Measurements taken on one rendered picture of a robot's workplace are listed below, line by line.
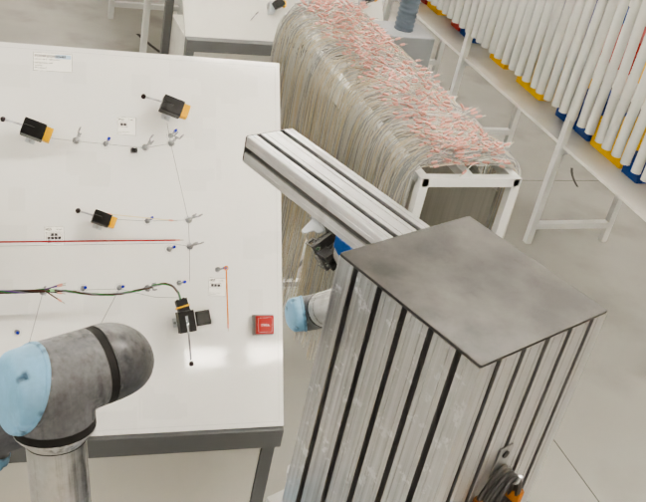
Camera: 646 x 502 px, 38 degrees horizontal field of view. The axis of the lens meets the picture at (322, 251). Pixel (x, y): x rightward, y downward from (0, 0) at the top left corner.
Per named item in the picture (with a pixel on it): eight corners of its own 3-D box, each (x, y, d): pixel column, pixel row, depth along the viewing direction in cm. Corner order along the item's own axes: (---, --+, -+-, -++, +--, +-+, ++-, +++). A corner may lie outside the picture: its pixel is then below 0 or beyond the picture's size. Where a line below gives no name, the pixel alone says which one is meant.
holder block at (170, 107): (140, 93, 254) (145, 85, 245) (179, 108, 257) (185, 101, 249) (134, 108, 253) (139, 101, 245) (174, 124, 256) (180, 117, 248)
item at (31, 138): (3, 115, 242) (3, 107, 233) (46, 130, 245) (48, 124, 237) (-4, 130, 241) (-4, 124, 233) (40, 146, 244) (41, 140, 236)
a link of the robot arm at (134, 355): (167, 296, 140) (64, 380, 178) (100, 315, 133) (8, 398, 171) (195, 369, 138) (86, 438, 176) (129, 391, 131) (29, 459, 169)
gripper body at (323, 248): (303, 241, 223) (322, 251, 212) (331, 220, 225) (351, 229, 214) (319, 266, 226) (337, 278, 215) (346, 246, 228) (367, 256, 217)
